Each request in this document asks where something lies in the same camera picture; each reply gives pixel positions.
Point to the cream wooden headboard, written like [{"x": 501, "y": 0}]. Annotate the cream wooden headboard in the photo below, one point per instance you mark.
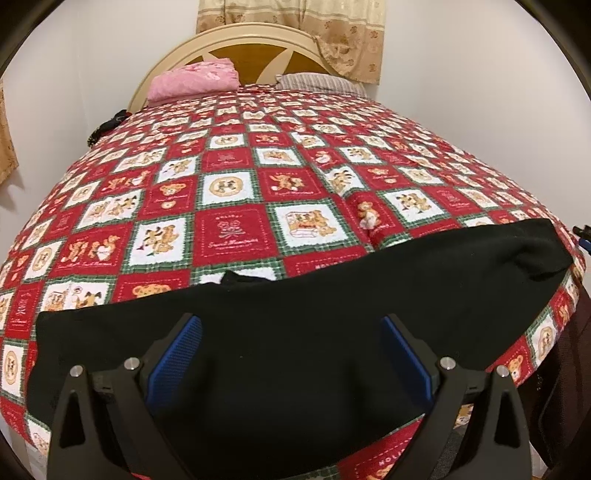
[{"x": 249, "y": 53}]

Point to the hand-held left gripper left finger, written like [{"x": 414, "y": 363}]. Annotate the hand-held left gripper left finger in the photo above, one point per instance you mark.
[{"x": 178, "y": 360}]

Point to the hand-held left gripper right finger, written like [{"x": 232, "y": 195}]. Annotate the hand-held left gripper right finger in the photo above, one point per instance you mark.
[{"x": 408, "y": 360}]

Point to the pink folded blanket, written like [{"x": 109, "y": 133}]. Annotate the pink folded blanket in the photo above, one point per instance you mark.
[{"x": 194, "y": 81}]

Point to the beige floral curtain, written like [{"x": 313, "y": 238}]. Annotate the beige floral curtain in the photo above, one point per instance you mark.
[
  {"x": 295, "y": 18},
  {"x": 7, "y": 138}
]

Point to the red bear-print bedspread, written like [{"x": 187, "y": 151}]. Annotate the red bear-print bedspread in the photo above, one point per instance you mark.
[{"x": 231, "y": 230}]

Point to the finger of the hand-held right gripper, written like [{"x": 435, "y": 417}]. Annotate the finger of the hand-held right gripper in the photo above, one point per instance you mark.
[{"x": 583, "y": 241}]

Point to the dark mesh cloth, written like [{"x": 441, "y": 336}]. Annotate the dark mesh cloth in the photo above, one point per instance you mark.
[{"x": 570, "y": 392}]

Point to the black pants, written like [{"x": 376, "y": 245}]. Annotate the black pants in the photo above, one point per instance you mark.
[{"x": 300, "y": 346}]

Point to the striped pillow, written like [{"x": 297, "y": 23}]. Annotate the striped pillow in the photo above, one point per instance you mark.
[{"x": 318, "y": 82}]

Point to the dark bundle beside bed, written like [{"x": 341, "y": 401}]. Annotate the dark bundle beside bed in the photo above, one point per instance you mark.
[{"x": 108, "y": 125}]

